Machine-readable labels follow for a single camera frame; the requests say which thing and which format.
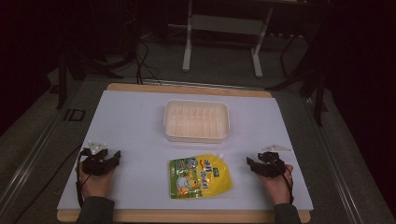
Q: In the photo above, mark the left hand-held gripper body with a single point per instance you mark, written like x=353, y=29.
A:
x=93, y=165

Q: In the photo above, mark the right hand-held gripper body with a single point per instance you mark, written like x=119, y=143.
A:
x=272, y=166

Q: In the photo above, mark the person's left hand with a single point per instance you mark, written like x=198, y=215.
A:
x=95, y=185

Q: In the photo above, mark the person's right hand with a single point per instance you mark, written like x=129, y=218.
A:
x=277, y=188

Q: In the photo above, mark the white table mat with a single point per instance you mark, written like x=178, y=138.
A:
x=140, y=130

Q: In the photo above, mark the yellow spouted pouch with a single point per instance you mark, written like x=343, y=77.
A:
x=199, y=177

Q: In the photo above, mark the white plastic tray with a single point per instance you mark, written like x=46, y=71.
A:
x=196, y=121

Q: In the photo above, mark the black metal stand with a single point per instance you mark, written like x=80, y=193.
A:
x=314, y=74
x=81, y=65

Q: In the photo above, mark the black floor bracket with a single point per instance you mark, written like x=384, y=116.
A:
x=74, y=115

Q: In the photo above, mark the metal floor rail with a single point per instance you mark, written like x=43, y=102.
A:
x=336, y=161
x=28, y=161

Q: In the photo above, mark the white metal stand frame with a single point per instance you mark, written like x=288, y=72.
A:
x=224, y=25

